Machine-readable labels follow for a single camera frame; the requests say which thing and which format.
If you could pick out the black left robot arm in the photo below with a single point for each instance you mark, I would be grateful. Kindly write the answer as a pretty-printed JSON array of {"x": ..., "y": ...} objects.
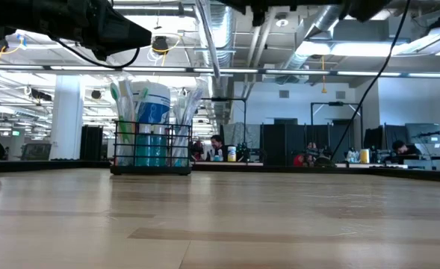
[{"x": 25, "y": 16}]

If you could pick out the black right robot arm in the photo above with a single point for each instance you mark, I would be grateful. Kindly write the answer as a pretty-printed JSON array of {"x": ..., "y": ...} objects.
[{"x": 316, "y": 3}]

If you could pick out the long overhead light bar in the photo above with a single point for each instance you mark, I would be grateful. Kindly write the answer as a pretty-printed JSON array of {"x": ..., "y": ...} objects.
[{"x": 92, "y": 68}]

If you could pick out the white blue wipes canister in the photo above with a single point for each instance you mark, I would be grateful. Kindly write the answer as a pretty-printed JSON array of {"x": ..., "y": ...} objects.
[{"x": 154, "y": 104}]

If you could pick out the white pillar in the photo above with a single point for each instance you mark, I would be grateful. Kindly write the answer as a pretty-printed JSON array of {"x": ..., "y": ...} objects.
[{"x": 66, "y": 119}]

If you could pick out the black cabinet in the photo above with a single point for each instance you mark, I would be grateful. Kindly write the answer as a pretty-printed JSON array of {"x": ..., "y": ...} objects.
[{"x": 91, "y": 143}]

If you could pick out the small canister yellow label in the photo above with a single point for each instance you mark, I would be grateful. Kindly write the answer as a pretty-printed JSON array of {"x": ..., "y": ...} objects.
[{"x": 232, "y": 154}]

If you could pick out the black partition panel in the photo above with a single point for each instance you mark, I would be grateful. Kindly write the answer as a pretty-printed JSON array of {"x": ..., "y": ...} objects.
[{"x": 283, "y": 145}]

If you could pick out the grey background monitor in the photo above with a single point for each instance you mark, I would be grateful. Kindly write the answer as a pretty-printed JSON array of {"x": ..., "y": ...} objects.
[{"x": 421, "y": 132}]

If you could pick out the silver ribbed air duct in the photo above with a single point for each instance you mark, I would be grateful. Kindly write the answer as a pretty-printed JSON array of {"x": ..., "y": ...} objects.
[{"x": 221, "y": 37}]

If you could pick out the black background rig frame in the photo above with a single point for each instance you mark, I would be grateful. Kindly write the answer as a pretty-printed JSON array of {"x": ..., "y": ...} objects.
[
  {"x": 335, "y": 103},
  {"x": 227, "y": 99}
]

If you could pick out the black aluminium table frame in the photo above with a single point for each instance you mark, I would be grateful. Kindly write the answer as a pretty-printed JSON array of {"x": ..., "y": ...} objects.
[{"x": 55, "y": 165}]

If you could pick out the silver smooth air duct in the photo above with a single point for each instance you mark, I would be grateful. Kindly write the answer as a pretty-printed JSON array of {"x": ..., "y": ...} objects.
[{"x": 316, "y": 30}]

